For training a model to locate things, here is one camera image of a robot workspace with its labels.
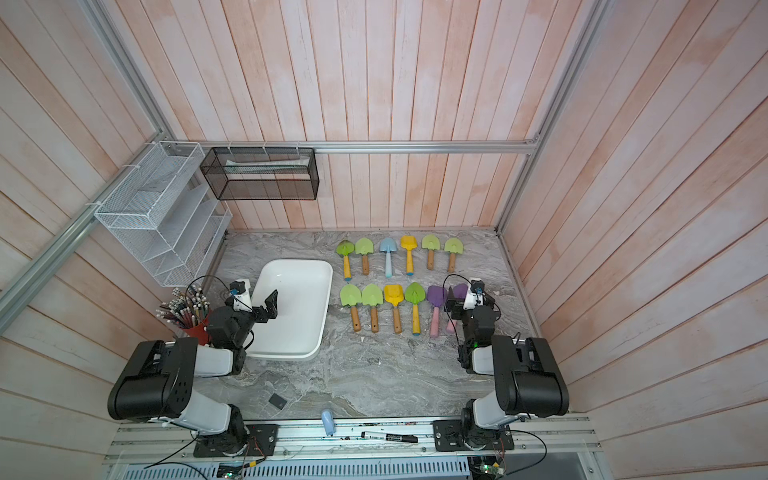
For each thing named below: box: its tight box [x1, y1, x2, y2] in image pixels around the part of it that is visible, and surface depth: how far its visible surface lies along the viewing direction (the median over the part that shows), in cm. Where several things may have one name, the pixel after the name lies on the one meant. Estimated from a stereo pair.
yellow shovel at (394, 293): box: [383, 284, 404, 334], surface depth 100 cm
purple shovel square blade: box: [427, 285, 447, 338], surface depth 100 cm
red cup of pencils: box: [156, 285, 210, 345], surface depth 81 cm
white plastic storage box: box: [246, 258, 334, 361], surface depth 101 cm
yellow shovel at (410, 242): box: [400, 235, 418, 276], surface depth 116 cm
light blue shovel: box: [379, 237, 397, 278], surface depth 116 cm
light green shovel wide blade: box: [340, 284, 363, 332], surface depth 101 cm
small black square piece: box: [268, 393, 287, 410], surface depth 81 cm
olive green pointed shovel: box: [355, 237, 374, 276], surface depth 116 cm
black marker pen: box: [360, 431, 419, 443], surface depth 75 cm
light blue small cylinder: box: [322, 408, 337, 437], surface depth 76 cm
